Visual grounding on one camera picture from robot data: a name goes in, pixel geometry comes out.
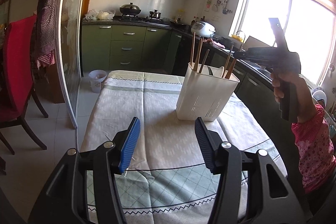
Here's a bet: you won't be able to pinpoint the white rice cooker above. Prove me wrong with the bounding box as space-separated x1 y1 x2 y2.
191 22 216 38

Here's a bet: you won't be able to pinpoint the white trash bin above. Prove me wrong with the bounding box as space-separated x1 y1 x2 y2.
88 70 107 93

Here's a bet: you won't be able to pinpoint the person's right hand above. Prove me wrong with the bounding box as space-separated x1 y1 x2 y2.
271 72 317 123

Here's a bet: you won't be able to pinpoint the plastic bags on counter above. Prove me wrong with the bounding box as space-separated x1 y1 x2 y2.
84 9 115 21

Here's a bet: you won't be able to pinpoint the hanging checkered apron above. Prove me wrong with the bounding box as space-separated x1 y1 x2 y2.
34 0 57 68

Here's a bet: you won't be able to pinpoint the yellow basket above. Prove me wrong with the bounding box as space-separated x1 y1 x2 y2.
231 30 246 43

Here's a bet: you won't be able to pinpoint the hanging wall utensils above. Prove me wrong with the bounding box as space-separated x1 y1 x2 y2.
205 0 233 15

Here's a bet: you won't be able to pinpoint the floral sliding glass door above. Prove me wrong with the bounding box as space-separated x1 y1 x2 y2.
55 0 83 129

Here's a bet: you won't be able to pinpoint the gas stove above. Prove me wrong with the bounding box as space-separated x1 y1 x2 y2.
114 15 169 25

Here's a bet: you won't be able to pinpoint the wooden cutting board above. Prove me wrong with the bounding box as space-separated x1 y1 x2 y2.
243 36 269 51

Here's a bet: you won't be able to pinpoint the pink cloth on counter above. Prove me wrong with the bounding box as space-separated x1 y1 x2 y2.
204 38 225 49

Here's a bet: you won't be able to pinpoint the white spoon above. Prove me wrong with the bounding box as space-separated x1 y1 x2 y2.
213 67 224 78

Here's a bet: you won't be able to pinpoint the red chair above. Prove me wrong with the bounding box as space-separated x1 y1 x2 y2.
1 14 49 150

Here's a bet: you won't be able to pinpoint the white plastic utensil holder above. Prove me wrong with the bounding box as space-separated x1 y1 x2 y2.
176 63 240 122

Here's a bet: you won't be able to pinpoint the pink right sleeve forearm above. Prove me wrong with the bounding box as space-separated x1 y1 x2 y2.
291 104 335 193

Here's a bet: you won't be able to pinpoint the wooden chopstick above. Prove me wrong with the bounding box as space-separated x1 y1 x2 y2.
193 38 203 72
198 49 210 74
225 59 237 79
190 32 195 65
222 44 234 78

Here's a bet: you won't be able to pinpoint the metal fork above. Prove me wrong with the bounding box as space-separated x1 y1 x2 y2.
207 66 214 76

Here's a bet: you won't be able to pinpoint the green lower cabinets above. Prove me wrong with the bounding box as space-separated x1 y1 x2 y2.
81 20 278 114

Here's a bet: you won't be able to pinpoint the black wok with lid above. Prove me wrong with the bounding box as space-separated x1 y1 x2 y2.
119 2 141 16

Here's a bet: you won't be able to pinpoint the patterned tablecloth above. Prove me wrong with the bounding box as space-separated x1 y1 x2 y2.
80 70 288 224

